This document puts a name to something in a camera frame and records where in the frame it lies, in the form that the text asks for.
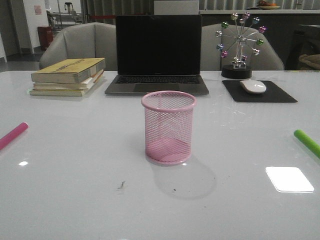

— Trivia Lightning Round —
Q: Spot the bottom cream book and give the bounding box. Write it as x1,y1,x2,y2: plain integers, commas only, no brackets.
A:
29,80,99,97

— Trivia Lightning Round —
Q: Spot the right grey armchair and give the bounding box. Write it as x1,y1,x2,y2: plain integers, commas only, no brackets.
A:
200,23,285,71

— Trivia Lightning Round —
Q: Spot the cream book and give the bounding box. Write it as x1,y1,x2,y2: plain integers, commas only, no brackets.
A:
33,70,104,90
29,80,99,97

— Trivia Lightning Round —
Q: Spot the middle cream book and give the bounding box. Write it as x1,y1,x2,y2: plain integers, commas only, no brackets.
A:
33,70,104,90

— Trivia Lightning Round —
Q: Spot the red trash bin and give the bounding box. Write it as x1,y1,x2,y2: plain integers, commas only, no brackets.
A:
37,26,53,51

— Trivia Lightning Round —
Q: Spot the grey laptop computer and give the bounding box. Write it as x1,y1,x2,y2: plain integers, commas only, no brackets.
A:
105,14,209,96

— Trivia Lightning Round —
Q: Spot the grey armchair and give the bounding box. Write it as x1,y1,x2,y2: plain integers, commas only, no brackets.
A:
200,23,285,71
39,22,118,71

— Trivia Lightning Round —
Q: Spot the pink mesh pen holder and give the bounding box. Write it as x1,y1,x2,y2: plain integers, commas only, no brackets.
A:
141,90,197,165

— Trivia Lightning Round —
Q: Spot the black mouse pad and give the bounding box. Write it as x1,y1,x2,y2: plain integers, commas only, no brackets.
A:
222,80,298,103

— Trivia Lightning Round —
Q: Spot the ferris wheel desk ornament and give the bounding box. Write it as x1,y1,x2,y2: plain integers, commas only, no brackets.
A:
215,11,267,79

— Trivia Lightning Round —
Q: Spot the fruit bowl on counter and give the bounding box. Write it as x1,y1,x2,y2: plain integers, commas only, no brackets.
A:
257,0,280,10

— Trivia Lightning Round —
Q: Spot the white computer mouse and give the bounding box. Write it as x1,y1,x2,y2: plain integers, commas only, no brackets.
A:
239,79,267,94

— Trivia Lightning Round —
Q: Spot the top yellow book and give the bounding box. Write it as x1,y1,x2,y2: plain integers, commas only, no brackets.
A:
31,57,106,84

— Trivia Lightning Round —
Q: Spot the left grey armchair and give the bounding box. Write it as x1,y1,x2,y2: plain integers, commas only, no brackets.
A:
39,22,118,71

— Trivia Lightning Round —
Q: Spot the pink marker pen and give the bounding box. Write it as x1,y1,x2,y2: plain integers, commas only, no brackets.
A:
0,122,29,150

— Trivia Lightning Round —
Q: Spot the green marker pen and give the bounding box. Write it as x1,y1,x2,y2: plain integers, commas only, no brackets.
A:
293,129,320,158

